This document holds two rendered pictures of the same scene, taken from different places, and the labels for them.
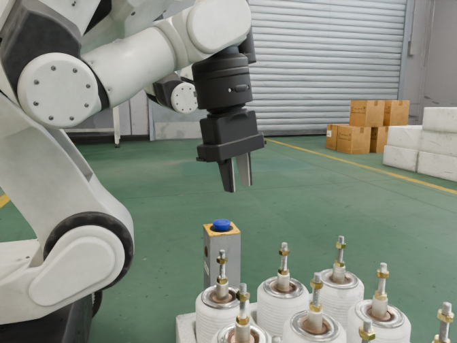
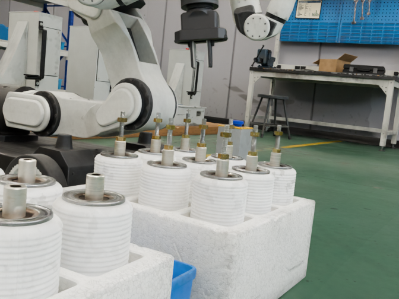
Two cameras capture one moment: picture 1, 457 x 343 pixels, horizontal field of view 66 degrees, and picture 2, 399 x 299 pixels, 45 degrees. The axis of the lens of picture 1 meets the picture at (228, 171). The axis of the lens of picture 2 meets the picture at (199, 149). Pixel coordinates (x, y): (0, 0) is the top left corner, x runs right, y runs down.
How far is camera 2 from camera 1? 0.90 m
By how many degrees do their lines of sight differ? 47
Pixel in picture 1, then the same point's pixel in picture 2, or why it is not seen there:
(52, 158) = (124, 43)
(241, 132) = (199, 24)
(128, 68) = not seen: outside the picture
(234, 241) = (235, 134)
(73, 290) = (112, 119)
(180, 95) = (251, 24)
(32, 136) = (114, 28)
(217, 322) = not seen: hidden behind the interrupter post
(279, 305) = not seen: hidden behind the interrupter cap
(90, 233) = (126, 86)
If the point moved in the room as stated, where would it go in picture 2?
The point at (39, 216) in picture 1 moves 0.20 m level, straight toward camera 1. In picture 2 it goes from (114, 77) to (74, 72)
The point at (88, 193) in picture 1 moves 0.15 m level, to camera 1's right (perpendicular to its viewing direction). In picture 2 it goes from (136, 66) to (171, 68)
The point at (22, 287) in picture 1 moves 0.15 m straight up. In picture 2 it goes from (94, 111) to (98, 57)
